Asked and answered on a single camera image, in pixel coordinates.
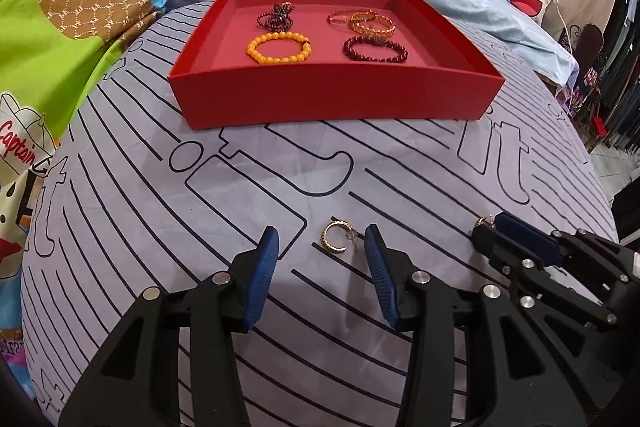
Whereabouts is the dark red bead bracelet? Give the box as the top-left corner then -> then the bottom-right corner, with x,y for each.
342,34 -> 410,64

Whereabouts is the gold woven bangle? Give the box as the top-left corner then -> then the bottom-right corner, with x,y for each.
347,12 -> 396,39

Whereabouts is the thin rose gold bangle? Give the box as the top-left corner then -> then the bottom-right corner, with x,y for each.
326,9 -> 378,25

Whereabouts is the yellow bead bracelet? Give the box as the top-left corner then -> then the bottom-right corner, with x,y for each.
245,31 -> 314,65

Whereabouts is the dark brown small-bead bracelet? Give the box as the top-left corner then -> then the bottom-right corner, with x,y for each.
256,1 -> 296,33

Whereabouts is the striped lilac bed cover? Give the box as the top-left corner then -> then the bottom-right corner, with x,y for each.
22,3 -> 616,426

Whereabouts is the dark wooden chair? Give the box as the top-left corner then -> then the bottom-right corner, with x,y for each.
567,24 -> 603,106

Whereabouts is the red shallow tray box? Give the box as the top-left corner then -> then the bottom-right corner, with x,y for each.
168,0 -> 504,129

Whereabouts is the colourful cartoon monkey blanket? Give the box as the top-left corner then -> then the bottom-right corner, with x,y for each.
1,0 -> 168,397

